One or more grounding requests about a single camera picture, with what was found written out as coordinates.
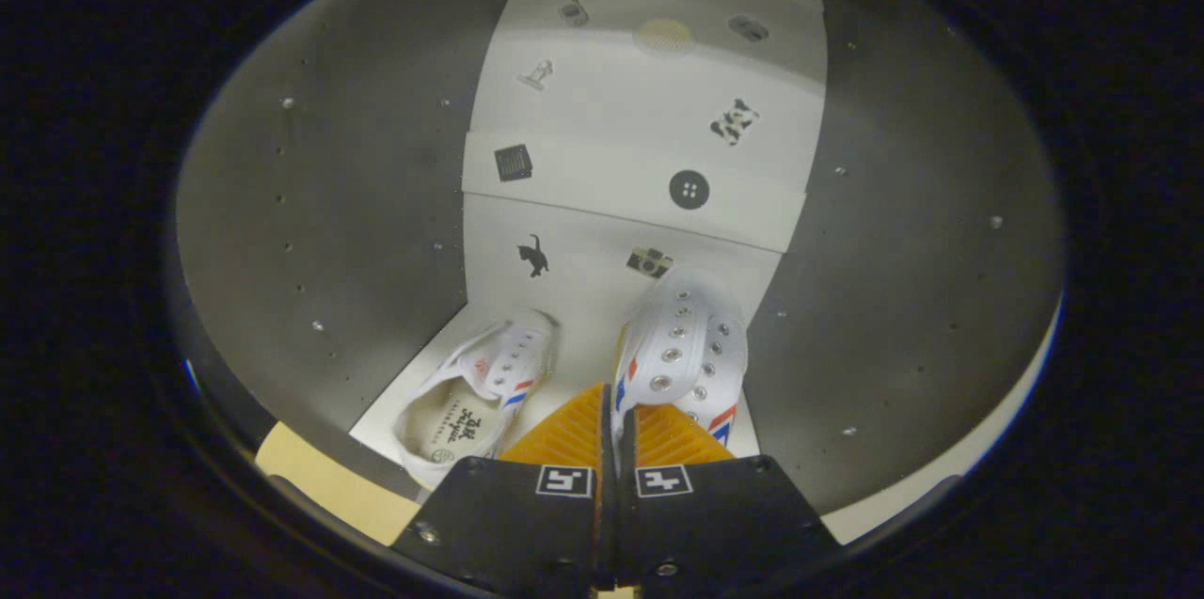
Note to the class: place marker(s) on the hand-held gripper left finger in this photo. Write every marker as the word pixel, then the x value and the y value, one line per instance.
pixel 508 524

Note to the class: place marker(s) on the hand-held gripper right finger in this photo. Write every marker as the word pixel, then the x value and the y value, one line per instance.
pixel 724 524

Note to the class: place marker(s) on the white canvas shoe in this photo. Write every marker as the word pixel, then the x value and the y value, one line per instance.
pixel 682 345
pixel 461 420

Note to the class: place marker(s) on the grey shoe cabinet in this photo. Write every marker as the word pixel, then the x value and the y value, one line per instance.
pixel 329 204

